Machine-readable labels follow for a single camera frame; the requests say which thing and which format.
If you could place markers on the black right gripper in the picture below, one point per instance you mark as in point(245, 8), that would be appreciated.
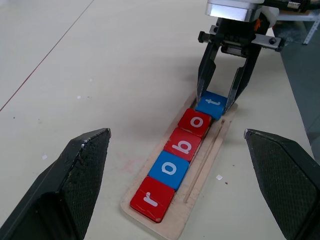
point(235, 35)

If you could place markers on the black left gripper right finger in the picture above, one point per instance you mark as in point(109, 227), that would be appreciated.
point(290, 185)

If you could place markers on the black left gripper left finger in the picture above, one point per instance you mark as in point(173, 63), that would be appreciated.
point(57, 190)

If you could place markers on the blue letter t block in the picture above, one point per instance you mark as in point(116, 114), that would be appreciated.
point(211, 105)

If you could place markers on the red letter o block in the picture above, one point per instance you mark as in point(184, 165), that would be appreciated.
point(195, 122)

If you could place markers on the red letter b block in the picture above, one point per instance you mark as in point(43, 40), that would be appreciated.
point(182, 145)

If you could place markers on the wooden letter tray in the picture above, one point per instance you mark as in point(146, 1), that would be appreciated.
point(212, 155)

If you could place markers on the red letter r block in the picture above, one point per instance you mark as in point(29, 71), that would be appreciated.
point(152, 200)

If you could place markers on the blue letter o block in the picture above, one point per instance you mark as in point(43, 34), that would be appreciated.
point(168, 170)

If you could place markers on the small white paper scrap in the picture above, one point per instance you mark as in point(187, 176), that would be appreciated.
point(219, 177)

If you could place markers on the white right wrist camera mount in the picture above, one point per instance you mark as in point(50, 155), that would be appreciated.
point(271, 15)

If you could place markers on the perforated metal shelf bracket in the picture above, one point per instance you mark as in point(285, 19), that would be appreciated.
point(311, 30)

